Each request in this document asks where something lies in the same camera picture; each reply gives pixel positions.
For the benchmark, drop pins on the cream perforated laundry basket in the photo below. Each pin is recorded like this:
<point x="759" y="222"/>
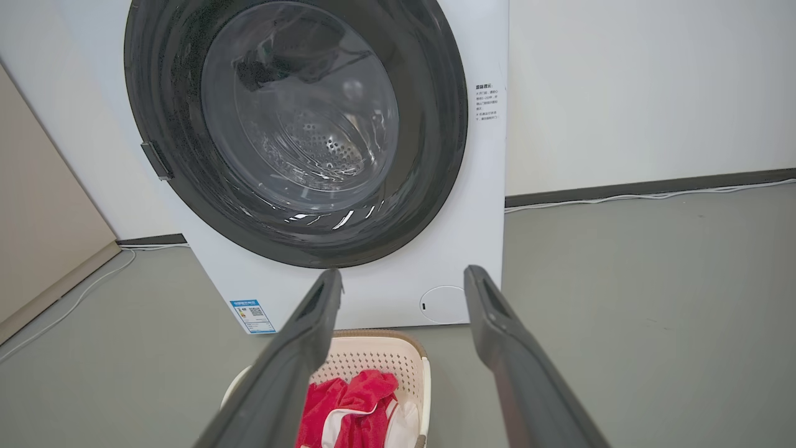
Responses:
<point x="373" y="358"/>

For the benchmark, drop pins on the red and white garment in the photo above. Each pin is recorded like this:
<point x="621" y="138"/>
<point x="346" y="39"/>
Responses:
<point x="360" y="401"/>

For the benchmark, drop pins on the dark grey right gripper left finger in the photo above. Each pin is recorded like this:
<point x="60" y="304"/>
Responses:
<point x="283" y="367"/>

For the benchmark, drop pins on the white front-load washing machine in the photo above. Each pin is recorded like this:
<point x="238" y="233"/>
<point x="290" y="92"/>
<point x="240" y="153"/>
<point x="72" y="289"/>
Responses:
<point x="398" y="298"/>

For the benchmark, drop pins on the printed warning text label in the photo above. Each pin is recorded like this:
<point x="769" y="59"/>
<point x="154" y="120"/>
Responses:
<point x="487" y="102"/>

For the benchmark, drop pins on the blue energy label sticker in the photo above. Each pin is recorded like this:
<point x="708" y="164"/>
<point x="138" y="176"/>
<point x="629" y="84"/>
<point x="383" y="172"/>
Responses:
<point x="252" y="317"/>

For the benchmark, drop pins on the dark round washer door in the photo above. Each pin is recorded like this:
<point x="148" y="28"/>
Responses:
<point x="435" y="155"/>

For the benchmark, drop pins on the round white filter cover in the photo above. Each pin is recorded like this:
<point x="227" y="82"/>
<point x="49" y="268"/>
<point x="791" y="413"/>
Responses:
<point x="443" y="305"/>

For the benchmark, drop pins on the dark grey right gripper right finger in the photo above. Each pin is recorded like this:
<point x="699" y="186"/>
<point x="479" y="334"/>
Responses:
<point x="522" y="379"/>

